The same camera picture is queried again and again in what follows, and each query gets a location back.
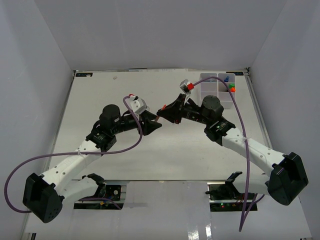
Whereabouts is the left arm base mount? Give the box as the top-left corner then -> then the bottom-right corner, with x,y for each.
73,185 -> 125,210

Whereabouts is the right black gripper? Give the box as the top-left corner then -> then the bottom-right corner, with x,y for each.
156,94 -> 211,126

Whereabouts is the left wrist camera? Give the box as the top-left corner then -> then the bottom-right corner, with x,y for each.
128,94 -> 148,115

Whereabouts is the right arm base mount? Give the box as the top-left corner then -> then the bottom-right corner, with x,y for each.
205,183 -> 245,212

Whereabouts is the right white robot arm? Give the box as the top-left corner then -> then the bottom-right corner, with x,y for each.
157,94 -> 309,206

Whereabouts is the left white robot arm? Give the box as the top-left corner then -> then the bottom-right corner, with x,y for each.
22,104 -> 162,224

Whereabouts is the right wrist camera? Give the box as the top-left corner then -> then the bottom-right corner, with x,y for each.
179,79 -> 195,103

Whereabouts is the blue corner label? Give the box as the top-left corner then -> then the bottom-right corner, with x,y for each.
75,72 -> 93,78

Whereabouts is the orange pen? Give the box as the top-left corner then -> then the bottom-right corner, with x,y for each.
155,104 -> 167,122

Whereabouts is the white compartment organizer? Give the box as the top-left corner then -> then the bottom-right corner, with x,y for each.
199,72 -> 236,109

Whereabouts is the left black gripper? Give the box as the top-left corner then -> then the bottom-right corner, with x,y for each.
111,109 -> 162,136

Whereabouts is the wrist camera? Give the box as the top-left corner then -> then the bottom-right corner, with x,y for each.
179,79 -> 195,103
128,94 -> 148,115

